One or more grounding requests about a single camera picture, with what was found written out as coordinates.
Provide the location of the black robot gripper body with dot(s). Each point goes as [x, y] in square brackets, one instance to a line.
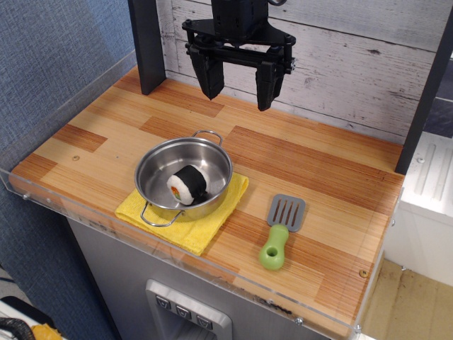
[241, 23]

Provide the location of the white ribbed side counter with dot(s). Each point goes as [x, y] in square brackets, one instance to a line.
[428, 181]

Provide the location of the black left frame post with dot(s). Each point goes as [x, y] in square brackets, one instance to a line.
[147, 41]

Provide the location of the yellow cloth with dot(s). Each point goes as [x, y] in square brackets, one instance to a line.
[193, 236]

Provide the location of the black frame post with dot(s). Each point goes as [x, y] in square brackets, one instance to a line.
[147, 41]
[432, 84]

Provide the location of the plush sushi roll toy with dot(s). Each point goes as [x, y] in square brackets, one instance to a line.
[188, 184]

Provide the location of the clear acrylic table guard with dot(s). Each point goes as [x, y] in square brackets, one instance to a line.
[83, 166]

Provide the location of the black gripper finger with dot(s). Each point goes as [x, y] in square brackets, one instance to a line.
[269, 79]
[209, 71]

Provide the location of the black right frame post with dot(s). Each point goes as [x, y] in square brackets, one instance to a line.
[432, 84]

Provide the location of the yellow object bottom left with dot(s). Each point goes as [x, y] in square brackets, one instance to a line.
[45, 332]

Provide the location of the stainless steel pot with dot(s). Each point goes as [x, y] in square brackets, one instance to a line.
[203, 149]

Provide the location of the silver dispenser button panel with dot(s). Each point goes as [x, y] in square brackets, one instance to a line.
[179, 316]

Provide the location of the grey toy fridge cabinet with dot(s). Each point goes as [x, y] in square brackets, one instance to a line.
[121, 272]

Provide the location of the grey spatula green handle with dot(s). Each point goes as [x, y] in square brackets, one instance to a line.
[285, 216]

